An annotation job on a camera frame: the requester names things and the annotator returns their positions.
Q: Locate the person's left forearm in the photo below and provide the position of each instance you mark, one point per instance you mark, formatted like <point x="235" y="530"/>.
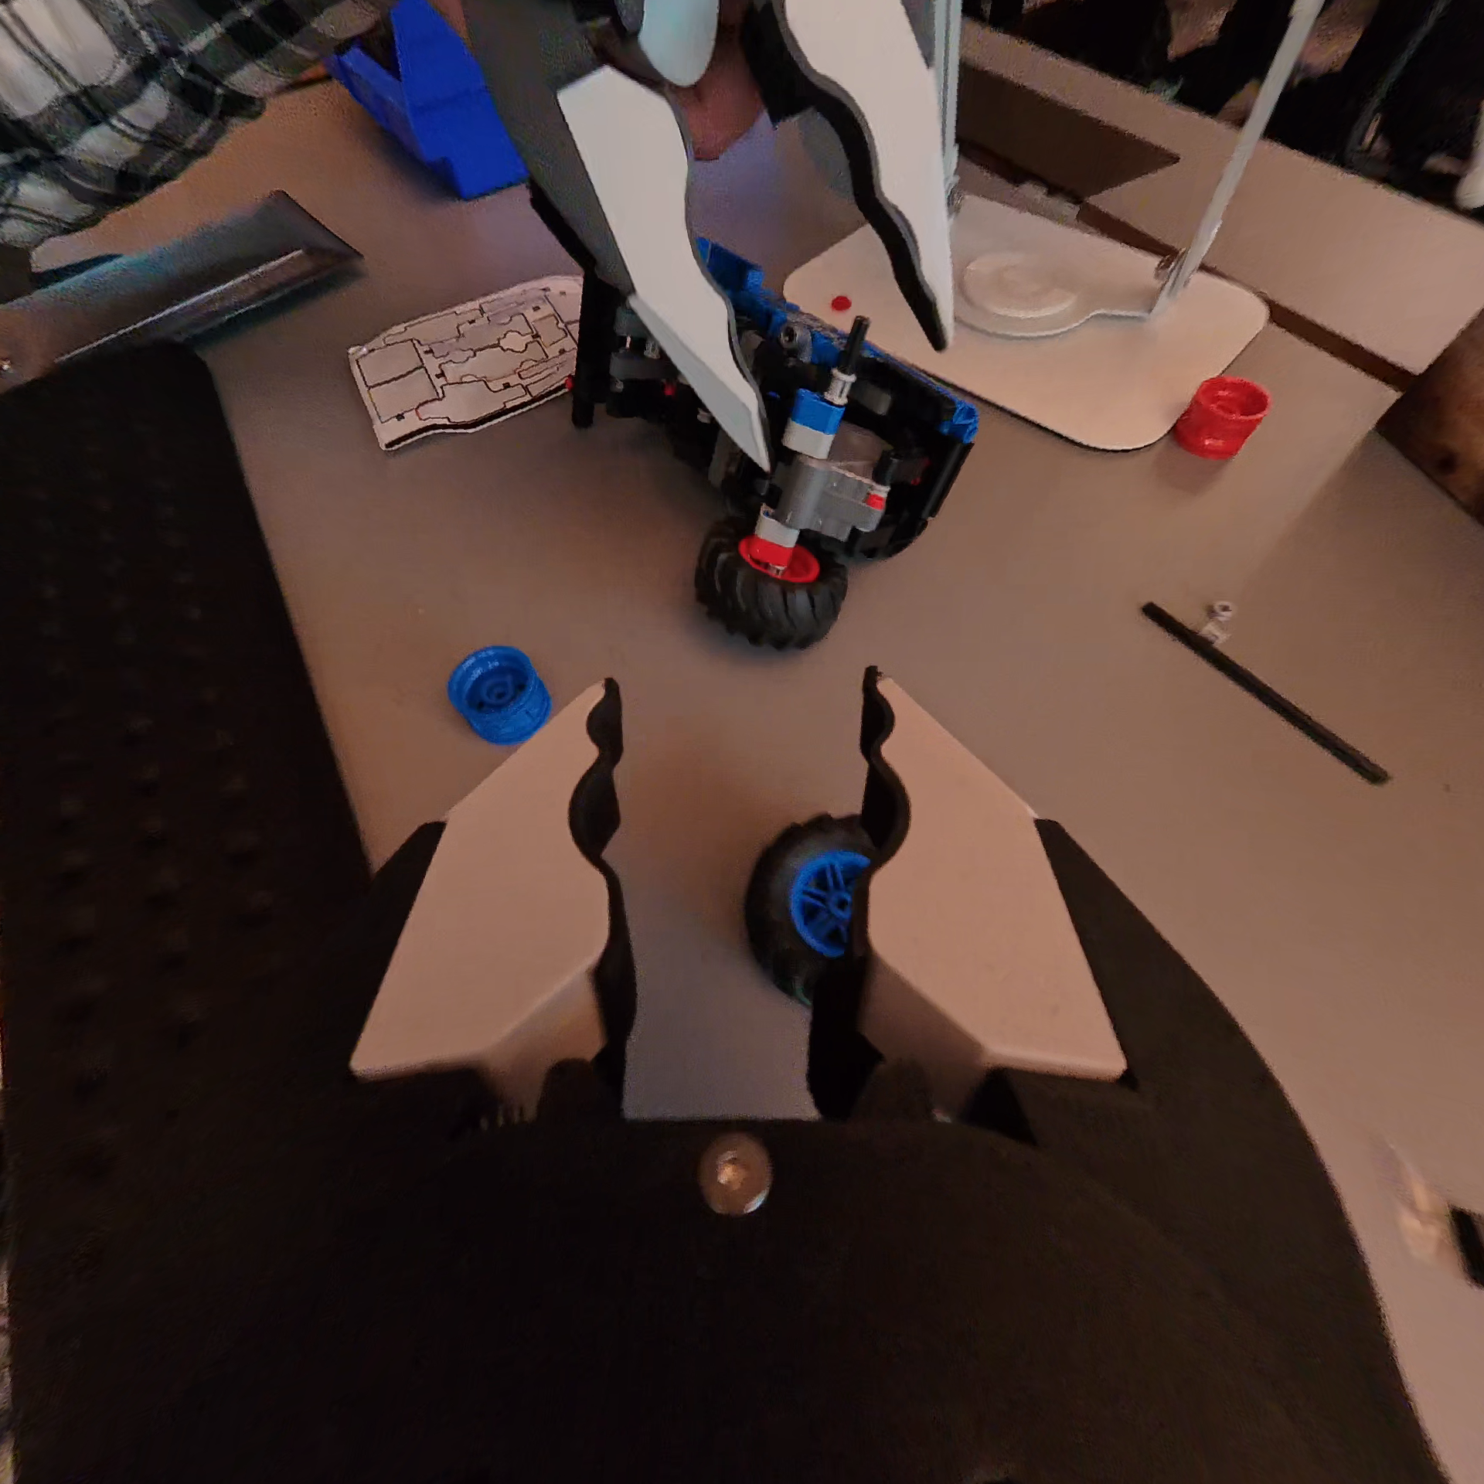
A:
<point x="139" y="104"/>

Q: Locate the black toy wheel blue rim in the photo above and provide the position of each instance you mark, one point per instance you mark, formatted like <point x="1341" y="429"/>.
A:
<point x="775" y="904"/>

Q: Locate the white base metal stand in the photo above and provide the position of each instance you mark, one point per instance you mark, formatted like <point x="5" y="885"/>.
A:
<point x="1100" y="371"/>

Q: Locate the printed toy truck box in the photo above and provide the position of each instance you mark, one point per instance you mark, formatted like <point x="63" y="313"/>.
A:
<point x="1443" y="429"/>

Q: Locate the dark glossy board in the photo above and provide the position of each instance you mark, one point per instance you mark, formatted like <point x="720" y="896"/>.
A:
<point x="173" y="290"/>

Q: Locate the red toy wheel rim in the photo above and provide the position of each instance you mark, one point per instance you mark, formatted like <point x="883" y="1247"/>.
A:
<point x="1220" y="417"/>

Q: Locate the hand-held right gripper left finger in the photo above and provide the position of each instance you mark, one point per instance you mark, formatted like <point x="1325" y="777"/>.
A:
<point x="498" y="927"/>

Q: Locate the blue storage bin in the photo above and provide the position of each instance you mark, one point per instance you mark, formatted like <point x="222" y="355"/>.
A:
<point x="440" y="115"/>

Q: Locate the long black axle rod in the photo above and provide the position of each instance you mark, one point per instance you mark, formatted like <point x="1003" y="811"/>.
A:
<point x="1263" y="692"/>

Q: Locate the grey desk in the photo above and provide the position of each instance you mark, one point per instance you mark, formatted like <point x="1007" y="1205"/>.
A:
<point x="1042" y="696"/>

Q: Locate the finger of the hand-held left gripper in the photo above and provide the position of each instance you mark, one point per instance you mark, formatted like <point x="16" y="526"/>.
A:
<point x="892" y="139"/>
<point x="648" y="231"/>

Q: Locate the toy brick monster truck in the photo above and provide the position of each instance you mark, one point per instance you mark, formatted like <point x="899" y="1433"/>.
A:
<point x="834" y="475"/>

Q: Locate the person's left hand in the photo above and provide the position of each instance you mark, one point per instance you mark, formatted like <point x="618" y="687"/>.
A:
<point x="724" y="115"/>

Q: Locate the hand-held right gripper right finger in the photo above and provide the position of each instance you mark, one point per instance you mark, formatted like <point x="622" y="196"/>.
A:
<point x="985" y="927"/>

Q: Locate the white sticker sheet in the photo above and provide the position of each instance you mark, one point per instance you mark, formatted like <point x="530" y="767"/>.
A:
<point x="463" y="358"/>

